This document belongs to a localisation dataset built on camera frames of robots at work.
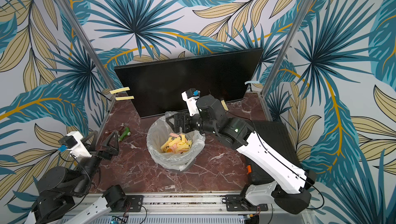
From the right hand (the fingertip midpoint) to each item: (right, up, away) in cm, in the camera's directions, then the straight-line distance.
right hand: (174, 117), depth 59 cm
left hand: (-24, -6, -1) cm, 25 cm away
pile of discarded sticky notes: (-3, -17, +29) cm, 34 cm away
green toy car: (-36, -12, +39) cm, 55 cm away
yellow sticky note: (-24, +8, +10) cm, 27 cm away
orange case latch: (+35, -28, +21) cm, 50 cm away
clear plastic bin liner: (-10, -8, +15) cm, 19 cm away
